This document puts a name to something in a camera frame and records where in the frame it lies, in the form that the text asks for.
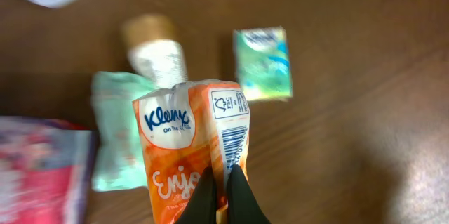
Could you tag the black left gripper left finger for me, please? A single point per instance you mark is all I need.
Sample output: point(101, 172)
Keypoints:
point(202, 206)

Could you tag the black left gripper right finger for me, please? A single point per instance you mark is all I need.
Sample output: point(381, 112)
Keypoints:
point(242, 204)

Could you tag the orange Kleenex tissue pack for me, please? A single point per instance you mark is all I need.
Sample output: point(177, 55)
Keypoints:
point(185, 129)

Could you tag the mint green wipes pack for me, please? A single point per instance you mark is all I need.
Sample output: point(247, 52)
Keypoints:
point(119, 164)

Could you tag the green Kleenex tissue pack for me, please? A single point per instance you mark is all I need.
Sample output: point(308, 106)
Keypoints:
point(262, 63)

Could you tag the red purple pad pack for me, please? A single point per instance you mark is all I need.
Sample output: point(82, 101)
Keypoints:
point(46, 169)

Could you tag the white tube gold cap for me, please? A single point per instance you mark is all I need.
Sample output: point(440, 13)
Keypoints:
point(154, 50)

